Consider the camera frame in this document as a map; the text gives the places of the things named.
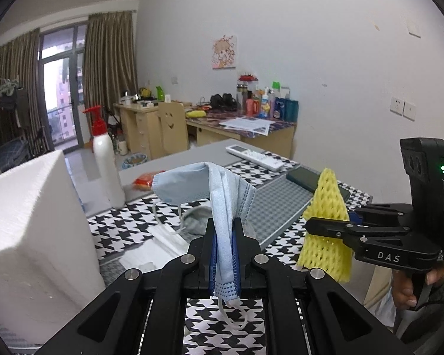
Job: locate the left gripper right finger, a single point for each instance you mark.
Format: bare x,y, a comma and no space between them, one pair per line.
306,312

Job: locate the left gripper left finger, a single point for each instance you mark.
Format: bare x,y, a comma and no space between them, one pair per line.
140,313

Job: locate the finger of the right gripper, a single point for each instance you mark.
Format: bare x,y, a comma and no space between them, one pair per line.
347,232
381,214

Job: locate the yellow foam fruit net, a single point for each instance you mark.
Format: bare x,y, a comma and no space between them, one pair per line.
328,254

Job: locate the white paper tissue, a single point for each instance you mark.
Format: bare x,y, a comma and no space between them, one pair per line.
163,246

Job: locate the light blue face mask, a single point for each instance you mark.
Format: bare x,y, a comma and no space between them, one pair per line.
231,197

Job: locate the right hand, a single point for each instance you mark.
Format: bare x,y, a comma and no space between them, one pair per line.
402,288

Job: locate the houndstooth table mat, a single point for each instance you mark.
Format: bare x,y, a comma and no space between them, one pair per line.
275,216

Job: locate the black smartphone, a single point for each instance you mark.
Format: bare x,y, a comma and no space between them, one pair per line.
304,178

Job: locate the grey sock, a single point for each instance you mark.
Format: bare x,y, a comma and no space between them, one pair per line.
193,222

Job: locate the white remote control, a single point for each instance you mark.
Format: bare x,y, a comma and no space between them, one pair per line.
254,157

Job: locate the white foam box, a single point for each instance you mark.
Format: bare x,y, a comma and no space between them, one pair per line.
49,268

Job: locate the white pump bottle red cap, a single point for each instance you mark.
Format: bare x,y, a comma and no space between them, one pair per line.
103,149

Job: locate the red snack packet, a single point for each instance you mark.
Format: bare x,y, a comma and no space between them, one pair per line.
144,181

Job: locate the white papers on desk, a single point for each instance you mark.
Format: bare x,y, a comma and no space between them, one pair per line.
249,124

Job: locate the black headphones on desk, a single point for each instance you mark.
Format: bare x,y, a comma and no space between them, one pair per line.
224,102

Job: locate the wooden smiley chair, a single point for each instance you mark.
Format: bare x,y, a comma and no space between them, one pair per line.
174,128

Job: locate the wooden desk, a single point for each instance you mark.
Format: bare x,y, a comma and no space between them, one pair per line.
161,132

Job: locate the brown right curtain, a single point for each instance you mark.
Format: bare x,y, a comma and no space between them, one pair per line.
109,67

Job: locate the brown curtain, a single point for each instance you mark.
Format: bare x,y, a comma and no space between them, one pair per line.
109,67
19,66

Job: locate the brown left curtain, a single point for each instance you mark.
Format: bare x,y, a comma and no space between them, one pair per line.
19,66

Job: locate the wall power socket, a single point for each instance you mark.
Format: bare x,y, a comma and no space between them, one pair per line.
403,108

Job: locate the anime wall poster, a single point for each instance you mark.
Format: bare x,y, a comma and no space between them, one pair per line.
224,52

